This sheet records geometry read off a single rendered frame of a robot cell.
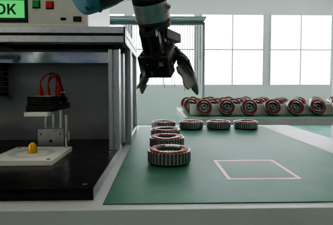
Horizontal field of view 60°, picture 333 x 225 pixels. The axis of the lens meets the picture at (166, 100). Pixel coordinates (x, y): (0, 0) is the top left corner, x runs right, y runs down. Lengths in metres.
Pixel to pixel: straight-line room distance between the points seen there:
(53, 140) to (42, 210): 0.40
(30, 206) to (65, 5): 0.57
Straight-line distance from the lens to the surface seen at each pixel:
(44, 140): 0.91
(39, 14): 0.94
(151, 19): 0.61
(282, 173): 0.73
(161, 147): 0.79
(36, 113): 0.81
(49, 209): 0.53
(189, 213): 0.50
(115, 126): 0.83
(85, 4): 0.53
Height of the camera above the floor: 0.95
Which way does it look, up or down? 3 degrees down
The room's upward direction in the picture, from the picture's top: straight up
